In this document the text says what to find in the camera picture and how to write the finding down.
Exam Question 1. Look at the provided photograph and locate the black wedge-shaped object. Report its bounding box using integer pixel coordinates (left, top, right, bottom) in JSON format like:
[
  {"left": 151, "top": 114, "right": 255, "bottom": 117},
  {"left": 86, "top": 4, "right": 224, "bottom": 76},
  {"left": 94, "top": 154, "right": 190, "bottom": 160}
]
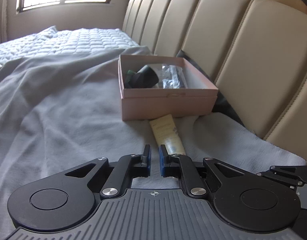
[{"left": 128, "top": 65, "right": 159, "bottom": 88}]

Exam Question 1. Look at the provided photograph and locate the white quilted bedspread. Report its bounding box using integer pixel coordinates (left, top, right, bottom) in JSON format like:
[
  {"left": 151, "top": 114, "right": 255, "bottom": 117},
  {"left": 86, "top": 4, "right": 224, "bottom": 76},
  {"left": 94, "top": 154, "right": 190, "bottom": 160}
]
[{"left": 0, "top": 26, "right": 138, "bottom": 68}]

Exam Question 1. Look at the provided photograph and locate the clear plastic bag with parts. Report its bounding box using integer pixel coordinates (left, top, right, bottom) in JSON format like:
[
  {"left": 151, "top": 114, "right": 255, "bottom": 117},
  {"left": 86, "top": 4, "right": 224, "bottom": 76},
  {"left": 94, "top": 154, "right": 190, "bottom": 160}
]
[{"left": 159, "top": 64, "right": 188, "bottom": 89}]

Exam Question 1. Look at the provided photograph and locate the pink cardboard box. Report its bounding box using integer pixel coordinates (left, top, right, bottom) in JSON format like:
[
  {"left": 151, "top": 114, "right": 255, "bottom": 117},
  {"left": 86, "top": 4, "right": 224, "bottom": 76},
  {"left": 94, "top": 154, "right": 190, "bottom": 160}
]
[{"left": 118, "top": 55, "right": 218, "bottom": 121}]

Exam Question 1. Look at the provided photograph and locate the dark grey cloth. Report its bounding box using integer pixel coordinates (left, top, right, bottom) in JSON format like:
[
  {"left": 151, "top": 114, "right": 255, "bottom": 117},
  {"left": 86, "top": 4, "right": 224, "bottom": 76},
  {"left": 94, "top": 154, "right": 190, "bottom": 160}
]
[{"left": 176, "top": 50, "right": 245, "bottom": 127}]

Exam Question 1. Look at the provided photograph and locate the grey blanket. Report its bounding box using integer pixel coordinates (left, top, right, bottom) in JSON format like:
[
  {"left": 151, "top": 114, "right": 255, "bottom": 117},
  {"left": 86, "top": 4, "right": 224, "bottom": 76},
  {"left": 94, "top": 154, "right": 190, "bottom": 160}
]
[{"left": 0, "top": 47, "right": 305, "bottom": 239}]

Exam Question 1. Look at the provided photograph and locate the beige padded headboard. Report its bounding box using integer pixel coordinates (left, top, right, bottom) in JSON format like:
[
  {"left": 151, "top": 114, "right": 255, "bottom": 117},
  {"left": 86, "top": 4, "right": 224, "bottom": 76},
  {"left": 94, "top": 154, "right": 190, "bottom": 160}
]
[{"left": 122, "top": 0, "right": 307, "bottom": 161}]

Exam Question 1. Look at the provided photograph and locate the cream lotion tube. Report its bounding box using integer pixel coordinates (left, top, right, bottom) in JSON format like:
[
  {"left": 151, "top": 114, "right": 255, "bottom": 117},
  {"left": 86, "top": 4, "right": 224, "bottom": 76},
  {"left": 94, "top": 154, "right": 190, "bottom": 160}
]
[{"left": 149, "top": 114, "right": 186, "bottom": 155}]

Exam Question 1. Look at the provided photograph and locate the green plastic crank handle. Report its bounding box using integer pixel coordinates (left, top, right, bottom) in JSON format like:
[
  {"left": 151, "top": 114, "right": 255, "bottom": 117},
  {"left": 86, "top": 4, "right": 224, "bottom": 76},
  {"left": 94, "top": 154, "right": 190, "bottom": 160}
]
[{"left": 125, "top": 69, "right": 136, "bottom": 87}]

